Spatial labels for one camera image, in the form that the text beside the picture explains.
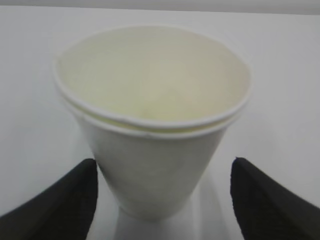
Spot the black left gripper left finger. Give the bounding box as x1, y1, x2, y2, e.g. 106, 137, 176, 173
0, 158, 98, 240

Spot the white paper cup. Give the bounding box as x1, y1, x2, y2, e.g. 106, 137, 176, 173
53, 25, 252, 221

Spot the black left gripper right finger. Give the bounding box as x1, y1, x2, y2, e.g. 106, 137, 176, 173
230, 157, 320, 240

